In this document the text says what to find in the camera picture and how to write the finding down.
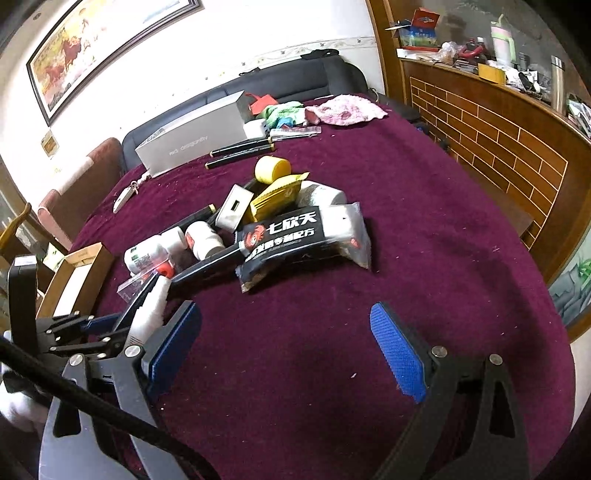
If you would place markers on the yellow packet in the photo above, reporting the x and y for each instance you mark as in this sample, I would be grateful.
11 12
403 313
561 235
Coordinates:
277 196

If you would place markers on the white bottle red print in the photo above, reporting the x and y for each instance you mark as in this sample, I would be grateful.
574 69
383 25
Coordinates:
203 240

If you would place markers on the grey rectangular box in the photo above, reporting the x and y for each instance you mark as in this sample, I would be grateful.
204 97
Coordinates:
194 138

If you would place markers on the wooden counter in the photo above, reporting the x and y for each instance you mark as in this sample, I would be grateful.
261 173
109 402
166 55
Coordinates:
498 138

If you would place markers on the small silver box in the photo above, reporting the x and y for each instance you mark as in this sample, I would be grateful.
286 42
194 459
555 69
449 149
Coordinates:
233 207

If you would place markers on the black pen gold tip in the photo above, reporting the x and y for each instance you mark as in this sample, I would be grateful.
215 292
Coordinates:
240 146
240 157

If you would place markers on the clear packaged pen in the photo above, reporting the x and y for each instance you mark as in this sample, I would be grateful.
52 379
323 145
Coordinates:
295 133

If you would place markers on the green cloth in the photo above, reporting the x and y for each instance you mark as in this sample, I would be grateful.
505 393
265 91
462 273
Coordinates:
284 115

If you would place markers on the framed horse painting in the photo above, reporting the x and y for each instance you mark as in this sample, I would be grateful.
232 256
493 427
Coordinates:
92 50

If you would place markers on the white tumbler green lid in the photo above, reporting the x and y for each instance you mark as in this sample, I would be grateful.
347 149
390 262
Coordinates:
501 44

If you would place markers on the white roll pack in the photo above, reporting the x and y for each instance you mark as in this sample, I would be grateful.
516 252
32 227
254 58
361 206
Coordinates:
323 194

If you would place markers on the white power strip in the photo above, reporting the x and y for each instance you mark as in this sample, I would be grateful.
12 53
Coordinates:
127 194

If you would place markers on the upholstered chair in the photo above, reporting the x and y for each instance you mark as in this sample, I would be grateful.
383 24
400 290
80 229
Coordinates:
83 194

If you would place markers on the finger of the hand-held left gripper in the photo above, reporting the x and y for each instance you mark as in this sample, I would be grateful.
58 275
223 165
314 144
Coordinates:
99 323
92 345

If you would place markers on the red bag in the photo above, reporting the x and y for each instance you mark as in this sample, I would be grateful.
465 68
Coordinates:
261 104

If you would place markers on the cardboard box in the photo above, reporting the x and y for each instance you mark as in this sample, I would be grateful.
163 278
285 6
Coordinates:
76 267

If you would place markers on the black leather sofa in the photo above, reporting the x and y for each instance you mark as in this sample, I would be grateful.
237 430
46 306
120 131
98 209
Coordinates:
332 74

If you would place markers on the yellow box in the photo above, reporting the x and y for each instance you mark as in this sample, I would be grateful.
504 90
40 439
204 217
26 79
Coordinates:
490 73

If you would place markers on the maroon tablecloth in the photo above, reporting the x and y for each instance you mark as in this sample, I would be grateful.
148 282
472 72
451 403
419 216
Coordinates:
323 369

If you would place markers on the wooden chair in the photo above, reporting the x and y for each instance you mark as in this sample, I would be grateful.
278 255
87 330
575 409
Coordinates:
14 230

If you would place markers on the small clear box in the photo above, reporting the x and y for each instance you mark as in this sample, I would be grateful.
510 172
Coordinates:
131 288

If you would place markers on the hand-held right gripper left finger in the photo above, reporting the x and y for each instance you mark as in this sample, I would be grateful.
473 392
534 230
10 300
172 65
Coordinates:
178 337

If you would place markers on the white bottle green print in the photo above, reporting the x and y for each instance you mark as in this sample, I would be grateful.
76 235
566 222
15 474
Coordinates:
143 256

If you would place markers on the steel thermos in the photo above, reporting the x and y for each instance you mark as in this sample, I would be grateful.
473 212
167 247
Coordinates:
557 83

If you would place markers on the red and blue box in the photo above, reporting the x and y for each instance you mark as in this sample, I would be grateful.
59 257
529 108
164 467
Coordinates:
420 30

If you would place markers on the white bottle red label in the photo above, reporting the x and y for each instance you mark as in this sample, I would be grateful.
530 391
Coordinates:
150 309

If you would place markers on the black snack packet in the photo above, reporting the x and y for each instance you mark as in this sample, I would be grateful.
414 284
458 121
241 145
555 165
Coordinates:
286 244

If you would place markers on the clear-wrapped white pack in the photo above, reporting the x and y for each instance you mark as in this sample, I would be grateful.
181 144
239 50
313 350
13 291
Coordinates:
346 230

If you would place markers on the person's left hand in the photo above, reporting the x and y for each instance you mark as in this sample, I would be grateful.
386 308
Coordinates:
18 410

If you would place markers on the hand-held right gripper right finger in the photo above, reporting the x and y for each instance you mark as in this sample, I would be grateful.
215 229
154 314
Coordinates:
397 350

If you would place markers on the small white bottle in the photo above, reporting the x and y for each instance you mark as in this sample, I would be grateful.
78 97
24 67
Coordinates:
173 242

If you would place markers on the black bag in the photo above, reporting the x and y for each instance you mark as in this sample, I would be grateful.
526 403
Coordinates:
321 54

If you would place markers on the small white box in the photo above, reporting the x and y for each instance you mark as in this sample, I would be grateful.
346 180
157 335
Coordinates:
256 129

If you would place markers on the pink cloth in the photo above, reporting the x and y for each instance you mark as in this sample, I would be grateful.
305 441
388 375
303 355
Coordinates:
344 110

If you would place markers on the gold wall plaque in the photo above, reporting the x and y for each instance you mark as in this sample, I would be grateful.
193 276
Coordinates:
50 144

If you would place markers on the green landscape poster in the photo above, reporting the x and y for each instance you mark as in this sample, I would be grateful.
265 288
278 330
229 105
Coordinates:
572 300

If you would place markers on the wooden door frame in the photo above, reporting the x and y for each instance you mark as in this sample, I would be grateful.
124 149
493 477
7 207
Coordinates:
383 46

